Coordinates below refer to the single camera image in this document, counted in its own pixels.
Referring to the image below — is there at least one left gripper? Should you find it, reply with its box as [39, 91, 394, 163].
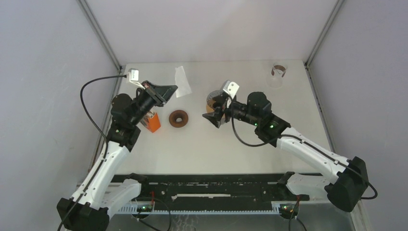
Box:
[129, 81, 178, 126]

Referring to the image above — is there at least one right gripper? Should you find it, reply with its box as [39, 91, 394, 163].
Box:
[202, 94, 260, 129]

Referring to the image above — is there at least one white paper coffee filter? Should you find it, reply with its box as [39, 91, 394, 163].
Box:
[175, 66, 192, 98]

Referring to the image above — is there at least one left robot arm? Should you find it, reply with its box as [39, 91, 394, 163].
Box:
[57, 81, 178, 231]

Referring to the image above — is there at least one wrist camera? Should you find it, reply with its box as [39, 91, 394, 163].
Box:
[221, 80, 240, 99]
[127, 68, 144, 89]

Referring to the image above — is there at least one dark wooden ring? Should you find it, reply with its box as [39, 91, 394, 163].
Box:
[168, 110, 189, 128]

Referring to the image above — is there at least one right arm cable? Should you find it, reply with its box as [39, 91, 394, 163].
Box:
[230, 105, 379, 201]

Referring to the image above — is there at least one orange filter holder box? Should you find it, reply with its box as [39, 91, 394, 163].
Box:
[140, 111, 161, 133]

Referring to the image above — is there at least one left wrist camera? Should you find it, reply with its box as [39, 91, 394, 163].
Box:
[127, 68, 144, 89]

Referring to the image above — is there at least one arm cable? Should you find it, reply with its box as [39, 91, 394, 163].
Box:
[230, 105, 379, 201]
[57, 74, 128, 231]

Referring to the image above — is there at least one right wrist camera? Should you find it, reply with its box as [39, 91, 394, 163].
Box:
[221, 80, 240, 99]

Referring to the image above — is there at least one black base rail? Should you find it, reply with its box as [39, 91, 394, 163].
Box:
[88, 173, 345, 212]

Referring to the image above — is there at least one grey ribbed glass dripper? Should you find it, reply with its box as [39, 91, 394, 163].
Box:
[206, 90, 225, 109]

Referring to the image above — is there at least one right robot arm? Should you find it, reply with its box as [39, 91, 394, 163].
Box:
[203, 90, 371, 212]

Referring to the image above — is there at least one clear glass with brown band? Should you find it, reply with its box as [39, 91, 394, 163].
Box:
[267, 62, 287, 89]

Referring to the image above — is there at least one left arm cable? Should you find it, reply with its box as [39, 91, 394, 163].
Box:
[57, 74, 128, 231]

